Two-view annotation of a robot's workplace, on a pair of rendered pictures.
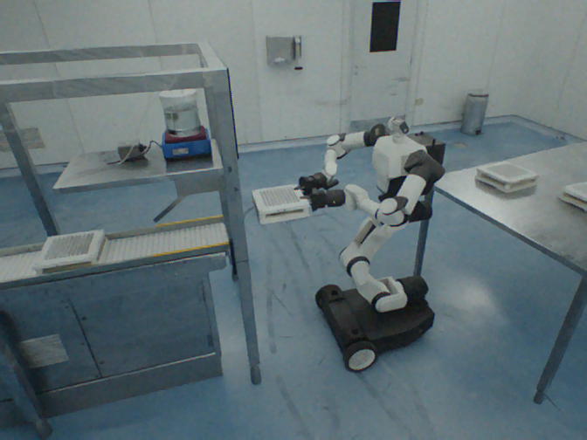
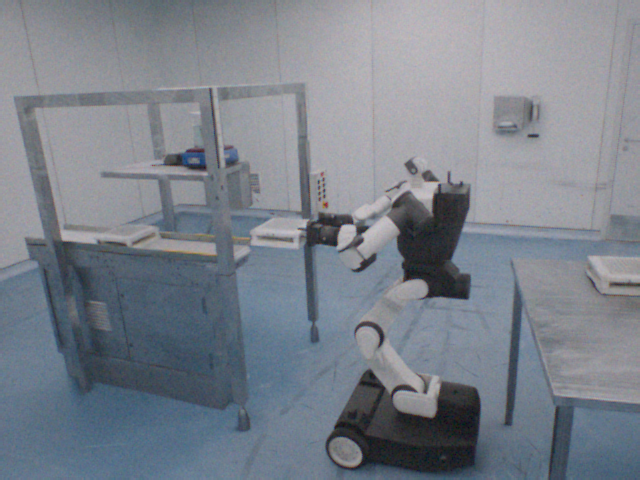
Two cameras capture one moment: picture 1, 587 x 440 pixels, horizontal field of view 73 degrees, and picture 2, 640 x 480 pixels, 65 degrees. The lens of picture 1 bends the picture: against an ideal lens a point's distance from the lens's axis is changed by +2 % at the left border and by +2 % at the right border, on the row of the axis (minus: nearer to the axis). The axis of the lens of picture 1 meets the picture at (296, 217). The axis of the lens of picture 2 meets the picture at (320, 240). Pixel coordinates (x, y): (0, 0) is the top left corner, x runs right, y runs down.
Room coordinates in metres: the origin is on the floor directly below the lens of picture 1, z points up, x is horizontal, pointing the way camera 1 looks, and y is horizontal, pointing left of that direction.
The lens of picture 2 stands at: (-0.03, -1.44, 1.73)
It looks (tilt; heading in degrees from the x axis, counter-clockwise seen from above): 18 degrees down; 37
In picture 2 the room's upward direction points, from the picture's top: 3 degrees counter-clockwise
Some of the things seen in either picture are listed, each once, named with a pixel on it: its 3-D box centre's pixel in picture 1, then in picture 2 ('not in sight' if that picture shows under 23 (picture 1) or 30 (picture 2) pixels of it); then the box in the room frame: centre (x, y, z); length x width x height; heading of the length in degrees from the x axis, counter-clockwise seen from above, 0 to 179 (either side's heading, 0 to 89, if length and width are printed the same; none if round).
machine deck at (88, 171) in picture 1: (146, 164); (176, 170); (1.58, 0.63, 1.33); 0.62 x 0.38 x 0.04; 104
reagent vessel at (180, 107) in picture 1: (181, 110); (207, 127); (1.66, 0.47, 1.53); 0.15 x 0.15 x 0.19
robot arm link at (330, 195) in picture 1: (323, 199); (320, 234); (1.71, -0.14, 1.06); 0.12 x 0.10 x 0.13; 96
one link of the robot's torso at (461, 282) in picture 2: (405, 209); (436, 277); (1.91, -0.61, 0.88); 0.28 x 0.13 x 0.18; 104
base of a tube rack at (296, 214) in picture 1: (279, 207); (285, 237); (1.73, 0.08, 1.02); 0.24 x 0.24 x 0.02; 14
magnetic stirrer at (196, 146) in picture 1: (186, 141); (211, 156); (1.67, 0.47, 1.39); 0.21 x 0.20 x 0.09; 14
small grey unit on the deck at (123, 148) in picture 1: (132, 149); (175, 158); (1.63, 0.70, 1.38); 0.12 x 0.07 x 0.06; 104
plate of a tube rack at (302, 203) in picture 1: (279, 198); (285, 227); (1.73, 0.08, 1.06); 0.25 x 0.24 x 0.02; 14
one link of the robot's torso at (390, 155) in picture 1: (405, 165); (430, 218); (1.90, -0.58, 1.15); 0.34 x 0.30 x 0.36; 14
